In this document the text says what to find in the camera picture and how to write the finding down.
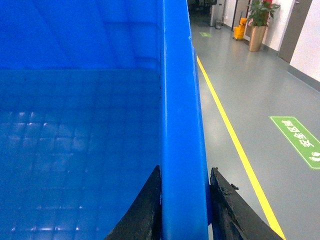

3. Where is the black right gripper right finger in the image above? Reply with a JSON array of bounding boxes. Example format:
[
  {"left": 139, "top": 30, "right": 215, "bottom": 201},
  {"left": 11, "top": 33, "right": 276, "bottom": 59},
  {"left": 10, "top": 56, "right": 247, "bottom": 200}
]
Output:
[{"left": 209, "top": 167, "right": 281, "bottom": 240}]

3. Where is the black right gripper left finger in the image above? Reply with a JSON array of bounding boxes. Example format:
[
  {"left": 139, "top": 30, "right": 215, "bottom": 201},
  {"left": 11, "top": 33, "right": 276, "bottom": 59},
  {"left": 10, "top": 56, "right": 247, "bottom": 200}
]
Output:
[{"left": 105, "top": 165, "right": 162, "bottom": 240}]

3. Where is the gold plant pot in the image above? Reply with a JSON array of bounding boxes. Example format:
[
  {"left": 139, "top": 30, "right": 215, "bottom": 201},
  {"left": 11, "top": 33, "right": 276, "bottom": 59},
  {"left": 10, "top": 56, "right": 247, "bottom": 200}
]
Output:
[{"left": 249, "top": 26, "right": 267, "bottom": 52}]

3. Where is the green potted plant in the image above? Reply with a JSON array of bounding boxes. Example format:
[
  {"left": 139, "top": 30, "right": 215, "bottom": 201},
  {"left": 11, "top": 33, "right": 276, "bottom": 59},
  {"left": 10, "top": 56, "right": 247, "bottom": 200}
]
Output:
[{"left": 247, "top": 0, "right": 281, "bottom": 27}]

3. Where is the large blue plastic crate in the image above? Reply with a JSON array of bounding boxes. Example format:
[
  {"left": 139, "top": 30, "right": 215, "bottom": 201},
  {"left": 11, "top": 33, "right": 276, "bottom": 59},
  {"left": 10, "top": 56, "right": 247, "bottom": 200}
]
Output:
[{"left": 0, "top": 0, "right": 210, "bottom": 240}]

